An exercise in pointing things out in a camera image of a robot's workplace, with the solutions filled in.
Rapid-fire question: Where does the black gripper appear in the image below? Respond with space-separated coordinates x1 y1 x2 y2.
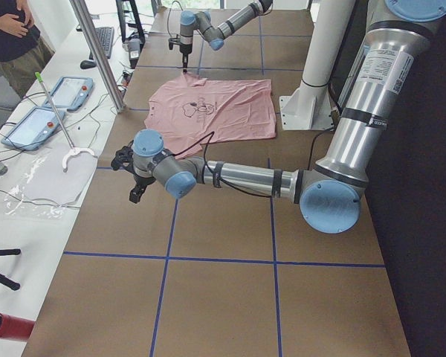
129 175 155 203
180 43 192 72

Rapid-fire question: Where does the pink Snoopy t-shirt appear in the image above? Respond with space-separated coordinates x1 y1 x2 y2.
144 73 276 153

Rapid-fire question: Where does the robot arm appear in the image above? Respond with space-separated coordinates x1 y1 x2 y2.
112 1 446 234
169 0 273 74

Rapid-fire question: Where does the black keyboard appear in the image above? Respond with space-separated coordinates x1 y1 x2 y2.
95 27 114 59

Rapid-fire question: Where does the black computer mouse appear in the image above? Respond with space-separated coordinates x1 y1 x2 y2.
80 59 97 70

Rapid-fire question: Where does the clear plastic bag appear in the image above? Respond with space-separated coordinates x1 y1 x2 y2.
4 144 97 219

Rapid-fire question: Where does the far teach pendant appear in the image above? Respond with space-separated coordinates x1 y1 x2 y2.
49 76 94 112

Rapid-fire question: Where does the teach pendant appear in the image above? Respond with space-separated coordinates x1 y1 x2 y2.
1 106 59 151
49 76 94 112

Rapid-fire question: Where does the near teach pendant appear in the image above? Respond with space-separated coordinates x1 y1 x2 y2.
1 106 59 151

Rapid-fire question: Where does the black tripod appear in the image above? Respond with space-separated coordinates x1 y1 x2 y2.
0 248 22 291

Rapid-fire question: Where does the person in black shirt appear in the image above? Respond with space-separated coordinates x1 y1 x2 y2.
0 0 54 97

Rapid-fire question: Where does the red cylinder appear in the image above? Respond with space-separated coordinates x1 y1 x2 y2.
0 313 35 341

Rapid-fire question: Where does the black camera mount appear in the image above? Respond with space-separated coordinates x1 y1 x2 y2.
111 146 135 174
168 34 181 50

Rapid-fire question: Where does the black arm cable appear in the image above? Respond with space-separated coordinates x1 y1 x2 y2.
173 132 272 200

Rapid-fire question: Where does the aluminium frame post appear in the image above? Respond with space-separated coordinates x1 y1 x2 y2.
70 0 125 113

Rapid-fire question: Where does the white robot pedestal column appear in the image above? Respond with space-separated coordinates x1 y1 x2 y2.
279 0 355 130

